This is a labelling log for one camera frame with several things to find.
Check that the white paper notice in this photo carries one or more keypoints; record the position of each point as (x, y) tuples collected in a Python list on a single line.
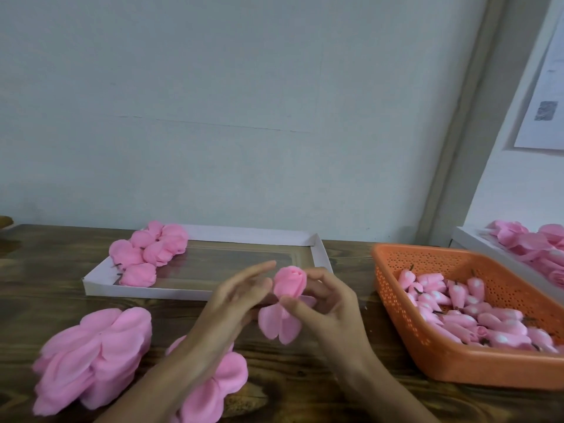
[(539, 105)]

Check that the grey door frame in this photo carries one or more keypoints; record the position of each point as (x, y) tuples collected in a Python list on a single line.
[(476, 114)]

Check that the person's left forearm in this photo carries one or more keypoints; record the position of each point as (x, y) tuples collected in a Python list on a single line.
[(150, 383)]

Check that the pink petal flower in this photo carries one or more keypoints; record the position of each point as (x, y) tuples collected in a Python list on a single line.
[(174, 236)]

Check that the person's left hand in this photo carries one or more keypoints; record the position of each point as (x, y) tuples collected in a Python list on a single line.
[(227, 312)]

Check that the group of finished pink roses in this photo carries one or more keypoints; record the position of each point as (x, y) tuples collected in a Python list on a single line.
[(125, 253)]

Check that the white shallow tray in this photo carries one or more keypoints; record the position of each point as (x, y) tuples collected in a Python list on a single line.
[(229, 264)]

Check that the pink rose buds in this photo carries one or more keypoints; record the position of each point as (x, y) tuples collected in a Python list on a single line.
[(458, 311)]

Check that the stack of pink petals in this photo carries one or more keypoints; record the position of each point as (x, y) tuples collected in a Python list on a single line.
[(211, 387), (93, 357)]

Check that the orange plastic basket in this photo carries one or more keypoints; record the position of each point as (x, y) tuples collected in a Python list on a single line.
[(445, 365)]

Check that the pile of pink petals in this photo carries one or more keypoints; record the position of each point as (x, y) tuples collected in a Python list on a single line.
[(527, 242)]

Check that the person's right hand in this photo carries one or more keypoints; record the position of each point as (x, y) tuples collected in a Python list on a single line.
[(330, 321)]

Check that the person's right forearm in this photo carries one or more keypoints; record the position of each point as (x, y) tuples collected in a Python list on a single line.
[(383, 394)]

